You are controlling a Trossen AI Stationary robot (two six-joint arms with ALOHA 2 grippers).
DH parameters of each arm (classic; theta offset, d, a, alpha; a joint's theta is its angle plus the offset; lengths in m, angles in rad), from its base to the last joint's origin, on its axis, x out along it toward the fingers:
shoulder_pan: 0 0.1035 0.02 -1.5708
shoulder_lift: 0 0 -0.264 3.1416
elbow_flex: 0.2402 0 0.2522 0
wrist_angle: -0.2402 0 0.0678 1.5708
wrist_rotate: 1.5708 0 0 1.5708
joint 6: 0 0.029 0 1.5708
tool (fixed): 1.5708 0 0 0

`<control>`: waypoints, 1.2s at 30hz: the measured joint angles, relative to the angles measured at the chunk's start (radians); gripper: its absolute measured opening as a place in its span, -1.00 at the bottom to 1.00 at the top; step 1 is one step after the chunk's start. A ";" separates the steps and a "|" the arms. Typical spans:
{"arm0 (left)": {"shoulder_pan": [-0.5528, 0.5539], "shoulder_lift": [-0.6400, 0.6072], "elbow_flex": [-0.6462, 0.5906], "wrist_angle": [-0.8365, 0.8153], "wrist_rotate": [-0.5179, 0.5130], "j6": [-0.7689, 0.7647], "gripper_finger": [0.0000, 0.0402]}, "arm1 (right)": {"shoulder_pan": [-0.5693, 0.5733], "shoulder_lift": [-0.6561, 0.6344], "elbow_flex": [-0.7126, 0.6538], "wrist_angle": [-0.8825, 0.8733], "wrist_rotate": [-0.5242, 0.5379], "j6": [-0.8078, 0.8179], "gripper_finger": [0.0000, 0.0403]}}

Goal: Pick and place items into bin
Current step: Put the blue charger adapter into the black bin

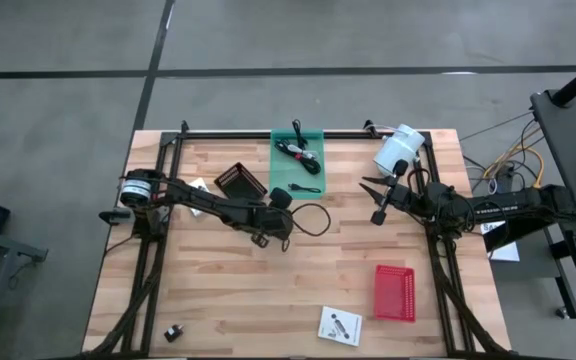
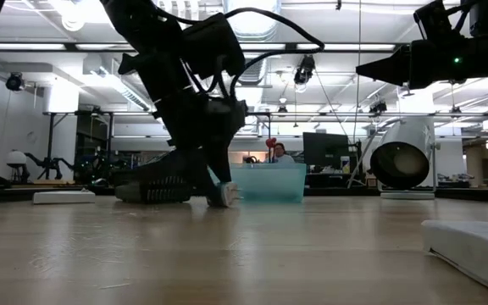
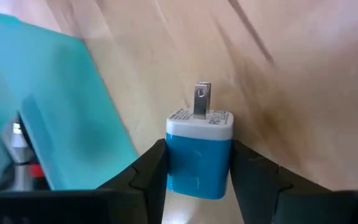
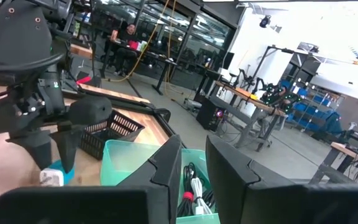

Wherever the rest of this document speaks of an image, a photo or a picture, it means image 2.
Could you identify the black background metal frame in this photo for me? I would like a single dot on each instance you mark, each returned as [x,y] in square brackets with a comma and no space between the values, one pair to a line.
[100,113]

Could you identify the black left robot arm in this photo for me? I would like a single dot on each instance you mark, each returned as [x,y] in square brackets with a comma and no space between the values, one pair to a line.
[151,51]

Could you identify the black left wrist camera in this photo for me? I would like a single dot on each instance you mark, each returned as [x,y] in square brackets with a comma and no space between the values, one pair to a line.
[212,46]

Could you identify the black background robot arm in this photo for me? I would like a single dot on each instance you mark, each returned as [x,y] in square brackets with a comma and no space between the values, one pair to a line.
[49,163]

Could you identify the black ceiling spotlight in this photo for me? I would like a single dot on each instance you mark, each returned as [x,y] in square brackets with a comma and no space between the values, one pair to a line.
[378,107]
[304,70]
[14,81]

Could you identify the white cylindrical lamp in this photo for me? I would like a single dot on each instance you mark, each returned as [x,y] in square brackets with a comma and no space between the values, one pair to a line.
[400,163]

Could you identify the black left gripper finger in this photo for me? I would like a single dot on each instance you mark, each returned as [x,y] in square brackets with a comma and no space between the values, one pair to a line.
[199,169]
[218,163]

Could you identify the dark shelf cabinet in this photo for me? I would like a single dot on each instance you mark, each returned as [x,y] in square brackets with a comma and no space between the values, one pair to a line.
[93,140]

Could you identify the white globe lamp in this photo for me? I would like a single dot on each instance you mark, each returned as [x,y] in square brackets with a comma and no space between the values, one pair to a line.
[16,158]

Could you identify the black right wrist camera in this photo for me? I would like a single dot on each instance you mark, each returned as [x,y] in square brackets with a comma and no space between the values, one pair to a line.
[436,23]

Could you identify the white printed box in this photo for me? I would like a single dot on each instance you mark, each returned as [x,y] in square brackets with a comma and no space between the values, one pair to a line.
[64,197]

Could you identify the teal translucent plastic bin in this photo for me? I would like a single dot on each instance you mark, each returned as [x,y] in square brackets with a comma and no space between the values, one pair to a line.
[269,184]

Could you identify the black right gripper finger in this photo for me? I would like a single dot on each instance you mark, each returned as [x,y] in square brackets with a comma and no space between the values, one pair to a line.
[392,65]
[400,83]

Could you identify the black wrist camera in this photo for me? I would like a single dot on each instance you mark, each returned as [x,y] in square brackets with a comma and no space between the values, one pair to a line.
[212,46]
[436,23]

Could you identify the black computer monitor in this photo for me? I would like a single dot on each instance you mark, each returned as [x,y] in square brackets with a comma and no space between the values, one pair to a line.
[324,148]

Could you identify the silver ventilation duct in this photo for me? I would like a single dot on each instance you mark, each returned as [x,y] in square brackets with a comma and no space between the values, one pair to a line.
[256,25]

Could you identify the small blue white charger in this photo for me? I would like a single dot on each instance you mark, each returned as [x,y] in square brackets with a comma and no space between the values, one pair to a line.
[230,195]

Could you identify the black mesh basket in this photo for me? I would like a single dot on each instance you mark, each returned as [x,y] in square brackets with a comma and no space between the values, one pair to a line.
[159,186]

